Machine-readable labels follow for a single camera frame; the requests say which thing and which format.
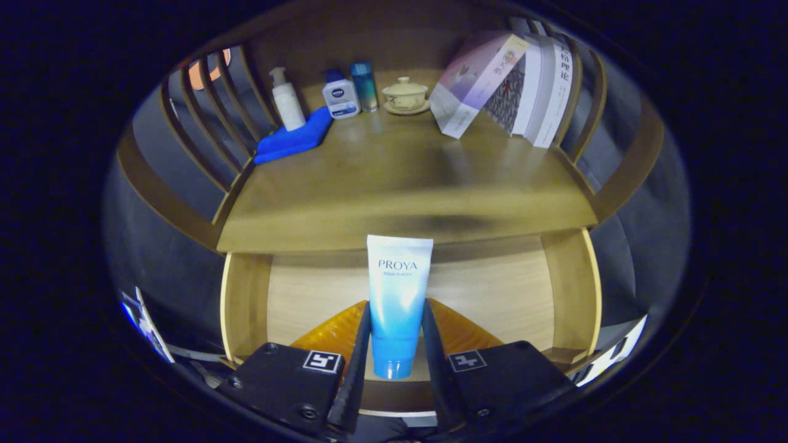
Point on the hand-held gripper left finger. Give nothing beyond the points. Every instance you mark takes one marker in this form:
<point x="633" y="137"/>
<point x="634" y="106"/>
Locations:
<point x="356" y="381"/>

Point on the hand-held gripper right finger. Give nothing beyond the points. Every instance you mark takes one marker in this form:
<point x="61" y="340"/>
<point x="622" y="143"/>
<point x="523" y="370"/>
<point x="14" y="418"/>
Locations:
<point x="438" y="381"/>

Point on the black white striped board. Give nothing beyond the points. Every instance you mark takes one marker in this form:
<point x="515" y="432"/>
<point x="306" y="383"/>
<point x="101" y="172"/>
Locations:
<point x="615" y="351"/>

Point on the blue folded cloth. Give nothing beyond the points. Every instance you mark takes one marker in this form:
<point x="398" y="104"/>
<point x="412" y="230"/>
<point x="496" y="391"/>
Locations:
<point x="289" y="140"/>

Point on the wooden countertop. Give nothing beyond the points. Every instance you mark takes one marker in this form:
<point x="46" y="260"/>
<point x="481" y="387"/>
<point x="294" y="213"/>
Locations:
<point x="400" y="172"/>

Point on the white pump bottle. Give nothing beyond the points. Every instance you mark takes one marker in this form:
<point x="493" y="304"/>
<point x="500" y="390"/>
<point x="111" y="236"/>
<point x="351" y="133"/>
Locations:
<point x="289" y="107"/>

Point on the white bottle blue cap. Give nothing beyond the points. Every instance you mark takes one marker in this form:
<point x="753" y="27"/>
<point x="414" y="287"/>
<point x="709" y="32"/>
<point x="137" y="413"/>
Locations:
<point x="341" y="98"/>

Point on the wooden cabinet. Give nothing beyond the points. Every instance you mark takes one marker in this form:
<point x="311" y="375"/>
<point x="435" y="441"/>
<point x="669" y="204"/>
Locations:
<point x="160" y="197"/>

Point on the teal cylindrical bottle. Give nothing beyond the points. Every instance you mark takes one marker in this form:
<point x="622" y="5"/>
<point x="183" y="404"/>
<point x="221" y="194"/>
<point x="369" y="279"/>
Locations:
<point x="365" y="89"/>

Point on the beige lidded teacup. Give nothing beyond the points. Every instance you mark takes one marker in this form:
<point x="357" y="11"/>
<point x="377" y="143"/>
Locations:
<point x="405" y="95"/>

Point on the wooden drawer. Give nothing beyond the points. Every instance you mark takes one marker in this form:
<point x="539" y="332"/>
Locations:
<point x="308" y="295"/>

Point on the dark patterned book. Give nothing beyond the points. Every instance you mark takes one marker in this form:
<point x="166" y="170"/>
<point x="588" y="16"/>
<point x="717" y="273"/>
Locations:
<point x="505" y="92"/>

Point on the blue white cosmetic tube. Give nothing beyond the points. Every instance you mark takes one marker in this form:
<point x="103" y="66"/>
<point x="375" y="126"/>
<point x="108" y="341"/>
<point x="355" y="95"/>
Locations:
<point x="399" y="289"/>

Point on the purple white book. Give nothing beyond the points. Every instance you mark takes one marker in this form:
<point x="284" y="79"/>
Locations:
<point x="474" y="80"/>

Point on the plain white book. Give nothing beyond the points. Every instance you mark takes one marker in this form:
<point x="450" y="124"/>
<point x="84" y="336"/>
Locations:
<point x="530" y="92"/>

